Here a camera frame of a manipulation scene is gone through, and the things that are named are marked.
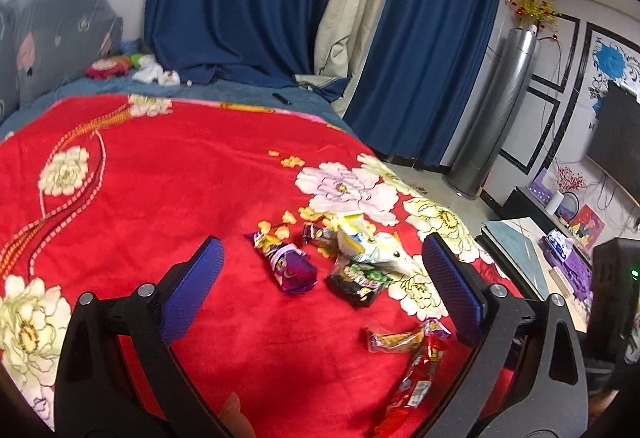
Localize white vase red flowers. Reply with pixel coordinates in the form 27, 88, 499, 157
545, 165, 586, 216

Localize yellow white snack wrapper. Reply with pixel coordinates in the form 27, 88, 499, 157
336, 212, 412, 276

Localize narrow blue curtain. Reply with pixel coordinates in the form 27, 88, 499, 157
342, 0, 508, 166

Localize black television cabinet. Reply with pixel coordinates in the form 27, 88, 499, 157
501, 186, 601, 261

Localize blue bed sheet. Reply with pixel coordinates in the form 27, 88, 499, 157
0, 78, 351, 141

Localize blue flower wall decal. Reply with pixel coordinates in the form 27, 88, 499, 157
587, 40, 640, 119

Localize grey patterned cushion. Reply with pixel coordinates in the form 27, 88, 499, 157
15, 0, 124, 111
0, 3, 21, 121

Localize grey tower air conditioner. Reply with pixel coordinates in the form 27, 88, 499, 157
447, 27, 542, 199

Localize black wall television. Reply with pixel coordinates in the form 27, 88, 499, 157
585, 80, 640, 209

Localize purple box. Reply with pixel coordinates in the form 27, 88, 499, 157
530, 168, 557, 199

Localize person's left hand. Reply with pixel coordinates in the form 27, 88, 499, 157
220, 392, 257, 438

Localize purple snack wrapper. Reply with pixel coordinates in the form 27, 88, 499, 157
244, 230, 319, 294

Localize red plush toy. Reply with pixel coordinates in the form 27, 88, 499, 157
85, 58, 133, 80

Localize small dark snack wrapper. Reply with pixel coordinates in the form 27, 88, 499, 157
301, 221, 341, 259

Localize round ring ornament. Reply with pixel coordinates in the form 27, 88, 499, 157
557, 192, 581, 224

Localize red floral blanket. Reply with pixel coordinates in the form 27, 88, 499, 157
0, 93, 526, 438

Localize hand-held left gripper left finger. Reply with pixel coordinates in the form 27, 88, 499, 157
52, 236, 236, 438

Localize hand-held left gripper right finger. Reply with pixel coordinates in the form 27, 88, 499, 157
415, 233, 591, 438

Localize clear orange snack wrapper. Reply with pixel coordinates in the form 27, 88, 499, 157
363, 318, 451, 355

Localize black green snack wrapper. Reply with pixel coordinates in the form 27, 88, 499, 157
326, 260, 393, 309

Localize red snack wrapper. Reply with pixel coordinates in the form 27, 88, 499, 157
372, 333, 451, 438

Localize yellow red artificial flowers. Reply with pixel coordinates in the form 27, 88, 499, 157
504, 0, 563, 26

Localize blue white tissue pack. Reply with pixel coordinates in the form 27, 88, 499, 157
542, 229, 575, 259

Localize white power strip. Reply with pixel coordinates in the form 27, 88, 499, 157
547, 265, 571, 291

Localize colourful painting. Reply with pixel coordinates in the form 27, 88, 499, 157
567, 204, 606, 251

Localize beige curtain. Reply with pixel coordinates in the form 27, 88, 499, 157
295, 0, 416, 119

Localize purple bag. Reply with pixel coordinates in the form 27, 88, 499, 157
547, 248, 593, 301

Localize marble coffee table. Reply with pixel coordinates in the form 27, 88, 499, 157
475, 217, 596, 334

